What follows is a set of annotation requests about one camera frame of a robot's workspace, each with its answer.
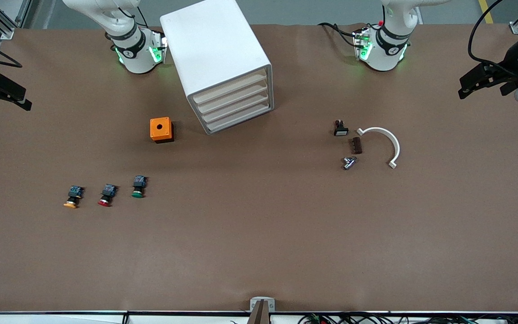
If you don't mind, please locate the yellow push button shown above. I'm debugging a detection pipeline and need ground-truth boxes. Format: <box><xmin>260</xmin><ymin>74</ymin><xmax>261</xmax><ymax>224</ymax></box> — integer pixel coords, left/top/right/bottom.
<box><xmin>63</xmin><ymin>185</ymin><xmax>84</xmax><ymax>209</ymax></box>

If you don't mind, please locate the red push button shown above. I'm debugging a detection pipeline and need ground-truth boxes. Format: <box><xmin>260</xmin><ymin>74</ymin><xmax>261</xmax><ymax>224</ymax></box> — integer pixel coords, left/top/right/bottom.
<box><xmin>98</xmin><ymin>184</ymin><xmax>118</xmax><ymax>207</ymax></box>

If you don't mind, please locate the green push button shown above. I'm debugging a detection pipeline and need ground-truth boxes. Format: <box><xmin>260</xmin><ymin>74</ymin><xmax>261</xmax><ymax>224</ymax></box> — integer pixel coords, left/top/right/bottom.
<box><xmin>131</xmin><ymin>175</ymin><xmax>147</xmax><ymax>198</ymax></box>

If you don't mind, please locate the brown table cover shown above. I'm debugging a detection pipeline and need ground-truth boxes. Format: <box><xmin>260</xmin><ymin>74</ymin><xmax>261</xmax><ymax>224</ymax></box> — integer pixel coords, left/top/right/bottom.
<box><xmin>0</xmin><ymin>22</ymin><xmax>518</xmax><ymax>313</ymax></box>

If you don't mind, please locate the white curved bracket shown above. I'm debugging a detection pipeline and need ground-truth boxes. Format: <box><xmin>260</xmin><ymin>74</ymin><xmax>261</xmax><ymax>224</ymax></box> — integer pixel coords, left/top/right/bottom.
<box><xmin>357</xmin><ymin>127</ymin><xmax>401</xmax><ymax>169</ymax></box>

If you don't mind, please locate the orange button enclosure box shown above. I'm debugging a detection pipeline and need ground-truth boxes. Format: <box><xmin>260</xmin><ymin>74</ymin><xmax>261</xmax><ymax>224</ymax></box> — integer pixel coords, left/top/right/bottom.
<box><xmin>150</xmin><ymin>117</ymin><xmax>174</xmax><ymax>144</ymax></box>

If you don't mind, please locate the black arm base cable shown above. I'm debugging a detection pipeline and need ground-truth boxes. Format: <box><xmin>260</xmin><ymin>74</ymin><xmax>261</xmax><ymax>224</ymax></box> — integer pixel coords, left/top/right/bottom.
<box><xmin>317</xmin><ymin>22</ymin><xmax>359</xmax><ymax>48</ymax></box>

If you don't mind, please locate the bundle of black cables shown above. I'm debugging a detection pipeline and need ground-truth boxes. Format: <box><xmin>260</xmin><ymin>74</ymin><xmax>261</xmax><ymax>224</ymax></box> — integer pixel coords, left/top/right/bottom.
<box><xmin>299</xmin><ymin>312</ymin><xmax>518</xmax><ymax>324</ymax></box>

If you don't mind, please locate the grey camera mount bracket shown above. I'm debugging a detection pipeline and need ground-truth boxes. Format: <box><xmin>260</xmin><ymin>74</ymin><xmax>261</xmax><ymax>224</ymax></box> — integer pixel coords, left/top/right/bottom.
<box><xmin>249</xmin><ymin>297</ymin><xmax>276</xmax><ymax>324</ymax></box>

